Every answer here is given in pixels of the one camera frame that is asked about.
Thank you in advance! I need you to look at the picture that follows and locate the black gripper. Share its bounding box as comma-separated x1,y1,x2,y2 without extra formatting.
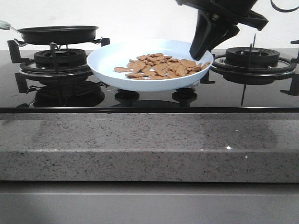
177,0,268,61

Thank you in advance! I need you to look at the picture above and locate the light blue plate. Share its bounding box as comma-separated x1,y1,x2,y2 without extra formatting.
87,39,211,91

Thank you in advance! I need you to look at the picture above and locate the brown meat slices pile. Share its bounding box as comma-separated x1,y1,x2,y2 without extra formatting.
114,53,211,80

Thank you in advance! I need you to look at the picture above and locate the right black burner head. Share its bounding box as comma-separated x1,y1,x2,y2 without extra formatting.
225,47,280,68

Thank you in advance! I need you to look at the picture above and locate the black burner head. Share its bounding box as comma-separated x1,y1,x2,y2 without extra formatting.
34,49,86,69
225,47,280,68

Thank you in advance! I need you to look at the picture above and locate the right silver stove knob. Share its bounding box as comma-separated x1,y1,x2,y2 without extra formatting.
185,81,199,89

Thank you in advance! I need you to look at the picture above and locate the right black pan support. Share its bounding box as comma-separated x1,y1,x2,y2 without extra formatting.
210,39,299,105

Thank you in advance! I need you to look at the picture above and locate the black pan support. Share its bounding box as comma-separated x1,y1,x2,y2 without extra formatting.
210,39,299,105
7,37,110,94

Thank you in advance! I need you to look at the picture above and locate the left black burner head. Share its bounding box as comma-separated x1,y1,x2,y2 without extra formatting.
34,49,86,69

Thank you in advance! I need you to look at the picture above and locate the black glass gas cooktop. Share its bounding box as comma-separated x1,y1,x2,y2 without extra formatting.
0,50,299,114

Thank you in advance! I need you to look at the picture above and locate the left black pan support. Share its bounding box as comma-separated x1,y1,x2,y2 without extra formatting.
7,37,110,94

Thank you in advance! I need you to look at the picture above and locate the grey cabinet front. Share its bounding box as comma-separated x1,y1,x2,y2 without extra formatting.
0,182,299,224

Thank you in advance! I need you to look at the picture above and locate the black cable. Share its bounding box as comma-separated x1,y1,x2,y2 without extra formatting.
270,0,299,13

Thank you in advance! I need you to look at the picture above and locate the black frying pan mint handle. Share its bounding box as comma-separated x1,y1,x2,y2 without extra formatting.
0,20,99,45

